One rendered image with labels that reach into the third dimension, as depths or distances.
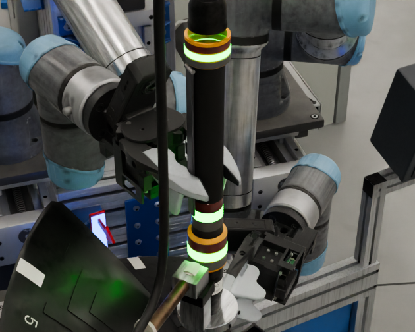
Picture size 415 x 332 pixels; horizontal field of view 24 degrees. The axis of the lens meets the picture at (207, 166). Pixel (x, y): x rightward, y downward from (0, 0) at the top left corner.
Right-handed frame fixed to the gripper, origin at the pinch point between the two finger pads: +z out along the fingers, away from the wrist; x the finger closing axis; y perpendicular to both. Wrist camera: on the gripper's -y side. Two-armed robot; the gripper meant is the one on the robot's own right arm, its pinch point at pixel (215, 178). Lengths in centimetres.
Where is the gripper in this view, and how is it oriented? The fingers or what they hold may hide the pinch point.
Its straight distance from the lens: 97.2
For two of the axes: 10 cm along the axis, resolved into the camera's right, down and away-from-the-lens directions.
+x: -7.9, 3.7, -4.9
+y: 0.0, 8.0, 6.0
